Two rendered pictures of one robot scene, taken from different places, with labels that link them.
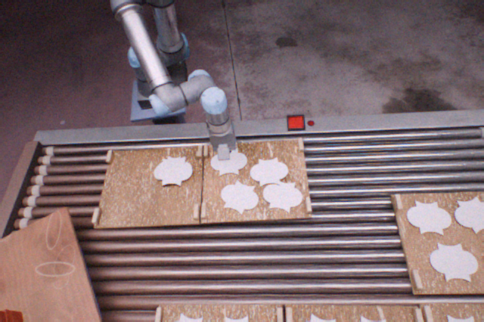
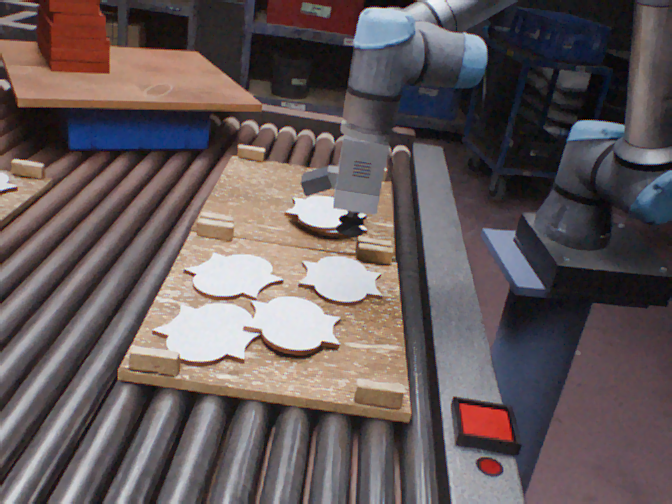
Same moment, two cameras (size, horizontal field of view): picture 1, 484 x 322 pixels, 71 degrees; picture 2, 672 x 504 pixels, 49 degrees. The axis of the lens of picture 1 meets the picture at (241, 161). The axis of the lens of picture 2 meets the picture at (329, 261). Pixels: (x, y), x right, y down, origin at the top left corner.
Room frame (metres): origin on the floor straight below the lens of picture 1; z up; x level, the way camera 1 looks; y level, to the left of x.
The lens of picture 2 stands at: (0.55, -0.95, 1.46)
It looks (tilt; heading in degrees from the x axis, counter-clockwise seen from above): 26 degrees down; 80
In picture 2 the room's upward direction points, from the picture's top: 9 degrees clockwise
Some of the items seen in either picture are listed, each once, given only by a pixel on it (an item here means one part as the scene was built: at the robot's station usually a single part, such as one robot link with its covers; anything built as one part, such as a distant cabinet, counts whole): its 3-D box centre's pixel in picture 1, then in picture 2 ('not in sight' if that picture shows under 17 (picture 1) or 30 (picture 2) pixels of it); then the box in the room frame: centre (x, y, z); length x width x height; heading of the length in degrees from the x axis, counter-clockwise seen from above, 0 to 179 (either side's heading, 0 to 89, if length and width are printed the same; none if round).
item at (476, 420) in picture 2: (296, 122); (484, 425); (0.88, -0.26, 0.92); 0.06 x 0.06 x 0.01; 81
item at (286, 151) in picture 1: (254, 179); (281, 311); (0.64, -0.04, 0.93); 0.41 x 0.35 x 0.02; 82
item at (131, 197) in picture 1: (152, 185); (303, 204); (0.70, 0.37, 0.93); 0.41 x 0.35 x 0.02; 82
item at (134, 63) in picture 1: (144, 59); (597, 156); (1.24, 0.34, 1.10); 0.13 x 0.12 x 0.14; 107
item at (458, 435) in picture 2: (296, 122); (484, 424); (0.88, -0.26, 0.92); 0.08 x 0.08 x 0.02; 81
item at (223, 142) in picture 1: (221, 140); (345, 160); (0.71, 0.06, 1.13); 0.12 x 0.09 x 0.16; 172
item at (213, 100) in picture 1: (215, 106); (383, 53); (0.74, 0.05, 1.29); 0.09 x 0.08 x 0.11; 17
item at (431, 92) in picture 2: not in sight; (425, 86); (1.96, 4.50, 0.32); 0.50 x 0.41 x 0.37; 174
